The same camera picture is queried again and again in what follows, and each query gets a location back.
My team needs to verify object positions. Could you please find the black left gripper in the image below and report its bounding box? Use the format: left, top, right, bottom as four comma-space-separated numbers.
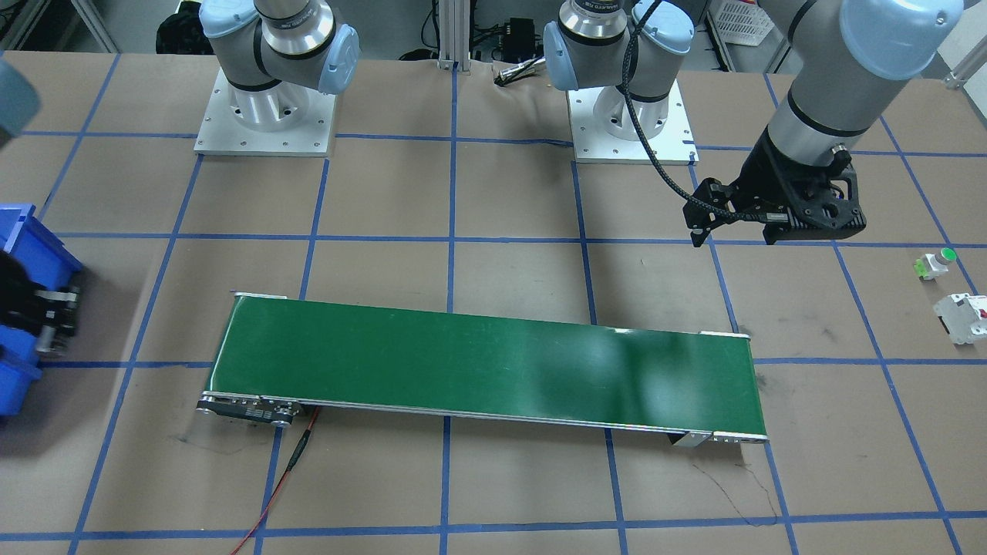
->
683, 131, 867, 248

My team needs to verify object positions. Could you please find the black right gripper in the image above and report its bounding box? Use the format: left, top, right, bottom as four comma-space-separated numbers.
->
1, 251, 82, 356

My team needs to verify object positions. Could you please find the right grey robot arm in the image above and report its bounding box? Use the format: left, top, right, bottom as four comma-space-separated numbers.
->
2, 1, 360, 358

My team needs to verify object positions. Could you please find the blue plastic bin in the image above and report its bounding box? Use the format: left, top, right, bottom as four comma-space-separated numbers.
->
1, 203, 83, 415

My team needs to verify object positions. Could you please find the green push button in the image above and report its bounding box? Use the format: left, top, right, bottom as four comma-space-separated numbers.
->
913, 248, 958, 281

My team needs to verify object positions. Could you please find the green conveyor belt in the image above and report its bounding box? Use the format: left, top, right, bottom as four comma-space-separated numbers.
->
197, 294, 768, 446

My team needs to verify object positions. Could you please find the white red circuit breaker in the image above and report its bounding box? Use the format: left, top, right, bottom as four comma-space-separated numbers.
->
933, 294, 986, 345

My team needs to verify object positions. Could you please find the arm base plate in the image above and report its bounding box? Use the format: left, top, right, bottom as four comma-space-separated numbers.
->
194, 69, 339, 157
567, 81, 700, 165

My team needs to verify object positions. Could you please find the red black wire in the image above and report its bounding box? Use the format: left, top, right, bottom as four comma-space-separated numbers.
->
230, 407, 322, 555

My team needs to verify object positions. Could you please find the aluminium frame post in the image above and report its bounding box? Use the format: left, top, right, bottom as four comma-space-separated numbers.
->
437, 0, 473, 73

